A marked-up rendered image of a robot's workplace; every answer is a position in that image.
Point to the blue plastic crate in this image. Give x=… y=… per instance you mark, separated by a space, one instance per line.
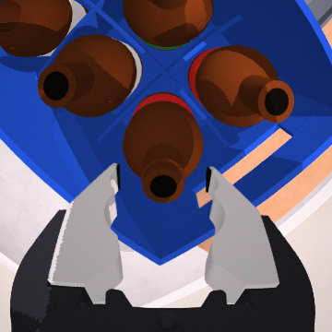
x=68 y=152

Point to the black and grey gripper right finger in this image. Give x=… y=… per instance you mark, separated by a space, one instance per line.
x=251 y=260

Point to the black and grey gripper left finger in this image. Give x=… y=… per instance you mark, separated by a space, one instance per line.
x=74 y=260

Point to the brown glass bottle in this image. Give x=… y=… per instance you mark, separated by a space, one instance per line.
x=167 y=24
x=31 y=28
x=101 y=74
x=239 y=86
x=163 y=144

